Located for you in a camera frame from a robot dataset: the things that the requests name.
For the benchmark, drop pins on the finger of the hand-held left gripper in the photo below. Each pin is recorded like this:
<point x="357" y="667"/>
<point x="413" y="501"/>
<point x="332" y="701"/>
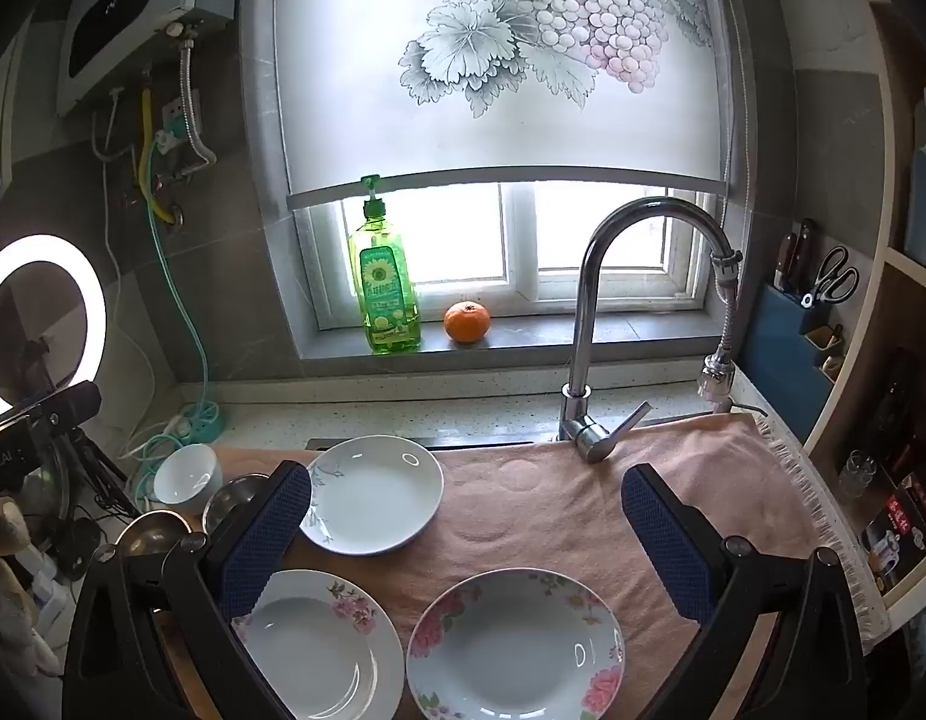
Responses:
<point x="65" y="405"/>

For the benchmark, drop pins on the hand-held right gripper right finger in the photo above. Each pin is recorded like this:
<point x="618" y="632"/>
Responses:
<point x="669" y="547"/>

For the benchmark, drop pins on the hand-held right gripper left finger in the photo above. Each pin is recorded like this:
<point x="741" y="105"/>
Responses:
<point x="264" y="540"/>

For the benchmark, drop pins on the red steel-lined bowl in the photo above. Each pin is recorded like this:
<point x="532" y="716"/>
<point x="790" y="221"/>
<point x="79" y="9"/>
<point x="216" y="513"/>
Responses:
<point x="234" y="499"/>

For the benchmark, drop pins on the white ceramic bowl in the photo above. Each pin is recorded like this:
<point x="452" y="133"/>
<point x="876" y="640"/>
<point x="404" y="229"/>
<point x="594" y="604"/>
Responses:
<point x="185" y="476"/>

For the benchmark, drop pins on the large stainless steel bowl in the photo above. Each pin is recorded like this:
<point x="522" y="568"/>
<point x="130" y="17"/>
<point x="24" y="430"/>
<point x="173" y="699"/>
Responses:
<point x="151" y="536"/>

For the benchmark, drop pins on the shallow pink floral plate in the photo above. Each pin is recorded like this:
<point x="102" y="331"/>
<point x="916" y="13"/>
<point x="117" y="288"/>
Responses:
<point x="320" y="652"/>

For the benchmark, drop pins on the grey leaf print plate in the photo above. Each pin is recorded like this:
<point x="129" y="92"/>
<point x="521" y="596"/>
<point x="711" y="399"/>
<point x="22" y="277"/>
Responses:
<point x="380" y="491"/>

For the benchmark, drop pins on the deep pink floral plate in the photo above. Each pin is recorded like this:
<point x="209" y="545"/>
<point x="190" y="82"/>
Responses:
<point x="511" y="652"/>

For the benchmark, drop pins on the person's left hand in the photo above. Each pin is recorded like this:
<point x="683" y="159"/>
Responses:
<point x="1" y="540"/>

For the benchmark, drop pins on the stainless steel pot lid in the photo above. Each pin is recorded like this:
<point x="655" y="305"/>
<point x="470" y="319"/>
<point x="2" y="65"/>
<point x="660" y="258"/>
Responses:
<point x="54" y="472"/>

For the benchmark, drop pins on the black tripod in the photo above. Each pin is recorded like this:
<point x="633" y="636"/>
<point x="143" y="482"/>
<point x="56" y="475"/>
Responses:
<point x="95" y="465"/>

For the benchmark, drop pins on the peach terry towel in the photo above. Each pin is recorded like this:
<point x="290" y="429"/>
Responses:
<point x="508" y="495"/>

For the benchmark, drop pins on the faucet sprayer extension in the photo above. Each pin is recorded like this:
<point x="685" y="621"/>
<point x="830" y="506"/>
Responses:
<point x="714" y="379"/>

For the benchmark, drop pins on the kitchen sink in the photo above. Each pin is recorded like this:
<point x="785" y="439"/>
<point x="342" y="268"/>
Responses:
<point x="425" y="441"/>

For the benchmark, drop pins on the clear drinking glass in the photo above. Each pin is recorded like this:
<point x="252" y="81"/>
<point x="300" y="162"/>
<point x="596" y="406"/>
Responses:
<point x="856" y="476"/>

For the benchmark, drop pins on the chrome kitchen faucet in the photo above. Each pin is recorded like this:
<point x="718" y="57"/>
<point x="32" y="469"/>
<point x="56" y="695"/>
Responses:
<point x="579" y="360"/>

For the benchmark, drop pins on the blue knife block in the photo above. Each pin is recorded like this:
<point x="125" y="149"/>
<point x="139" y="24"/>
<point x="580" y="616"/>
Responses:
<point x="778" y="360"/>

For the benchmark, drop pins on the dark printed box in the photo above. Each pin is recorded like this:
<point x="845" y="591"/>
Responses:
<point x="901" y="532"/>

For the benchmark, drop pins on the green dish soap bottle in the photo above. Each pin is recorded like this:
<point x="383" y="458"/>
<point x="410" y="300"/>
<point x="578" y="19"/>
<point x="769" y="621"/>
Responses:
<point x="382" y="292"/>

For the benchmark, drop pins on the orange fruit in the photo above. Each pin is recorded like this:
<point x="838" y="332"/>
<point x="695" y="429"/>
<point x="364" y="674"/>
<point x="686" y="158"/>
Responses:
<point x="467" y="322"/>

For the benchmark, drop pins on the white framed window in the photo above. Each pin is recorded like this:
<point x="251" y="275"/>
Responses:
<point x="605" y="232"/>

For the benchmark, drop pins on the wooden shelf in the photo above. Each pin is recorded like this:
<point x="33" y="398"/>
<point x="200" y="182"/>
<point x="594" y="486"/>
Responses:
<point x="894" y="300"/>

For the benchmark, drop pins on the white water heater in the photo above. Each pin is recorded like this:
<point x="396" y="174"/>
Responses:
<point x="125" y="22"/>

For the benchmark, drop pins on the blue cutting board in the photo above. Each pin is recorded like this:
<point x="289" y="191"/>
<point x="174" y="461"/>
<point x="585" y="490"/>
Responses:
<point x="924" y="195"/>

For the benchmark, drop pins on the grape print roller blind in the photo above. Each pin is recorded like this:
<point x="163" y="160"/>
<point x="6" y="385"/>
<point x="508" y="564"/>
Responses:
<point x="508" y="105"/>

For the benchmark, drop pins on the wall socket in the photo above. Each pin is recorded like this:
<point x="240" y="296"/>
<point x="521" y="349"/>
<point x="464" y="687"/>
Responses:
<point x="179" y="114"/>

